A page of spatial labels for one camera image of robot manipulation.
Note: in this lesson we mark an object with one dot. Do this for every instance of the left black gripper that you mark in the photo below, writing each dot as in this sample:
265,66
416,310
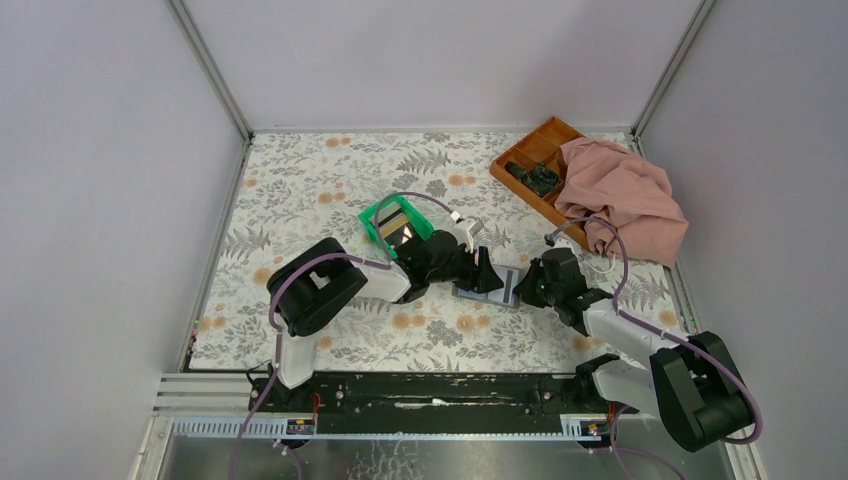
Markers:
477,266

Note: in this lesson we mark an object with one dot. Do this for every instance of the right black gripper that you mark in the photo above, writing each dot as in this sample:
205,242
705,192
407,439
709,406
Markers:
535,287

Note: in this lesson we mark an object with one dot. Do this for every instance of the grey leather card holder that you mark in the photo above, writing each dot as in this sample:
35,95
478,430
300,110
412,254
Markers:
502,297

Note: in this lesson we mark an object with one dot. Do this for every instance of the green plastic bin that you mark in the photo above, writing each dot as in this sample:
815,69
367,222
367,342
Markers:
421,224

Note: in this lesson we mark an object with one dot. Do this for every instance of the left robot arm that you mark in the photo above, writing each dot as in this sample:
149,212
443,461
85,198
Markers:
310,291

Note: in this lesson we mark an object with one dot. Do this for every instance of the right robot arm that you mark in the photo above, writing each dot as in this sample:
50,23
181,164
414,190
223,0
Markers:
690,383

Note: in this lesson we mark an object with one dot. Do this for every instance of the black VIP card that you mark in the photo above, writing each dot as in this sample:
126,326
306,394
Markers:
401,235

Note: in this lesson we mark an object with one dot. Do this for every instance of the card stack in bin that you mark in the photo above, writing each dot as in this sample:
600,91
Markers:
389,217

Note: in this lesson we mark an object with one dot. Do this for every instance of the dark green patterned cloth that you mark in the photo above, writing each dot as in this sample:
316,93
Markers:
540,179

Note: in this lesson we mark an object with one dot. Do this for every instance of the orange compartment tray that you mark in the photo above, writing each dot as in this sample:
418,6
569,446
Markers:
539,150

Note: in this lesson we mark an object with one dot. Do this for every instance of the pink cloth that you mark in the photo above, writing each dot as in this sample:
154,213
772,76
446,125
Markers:
606,181

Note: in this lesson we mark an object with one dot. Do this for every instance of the floral table mat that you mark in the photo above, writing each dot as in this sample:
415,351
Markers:
299,188

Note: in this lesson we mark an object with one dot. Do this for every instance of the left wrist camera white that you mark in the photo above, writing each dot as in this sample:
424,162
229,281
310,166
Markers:
465,230

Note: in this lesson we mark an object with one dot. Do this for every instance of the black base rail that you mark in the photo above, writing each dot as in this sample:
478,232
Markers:
529,404

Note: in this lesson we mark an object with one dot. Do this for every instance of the aluminium frame post right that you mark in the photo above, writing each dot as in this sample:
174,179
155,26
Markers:
692,31

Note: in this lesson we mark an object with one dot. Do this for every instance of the aluminium frame post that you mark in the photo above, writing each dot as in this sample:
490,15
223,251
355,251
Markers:
209,67
692,31

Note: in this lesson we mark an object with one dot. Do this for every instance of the aluminium frame post left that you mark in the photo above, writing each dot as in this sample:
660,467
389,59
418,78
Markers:
209,67

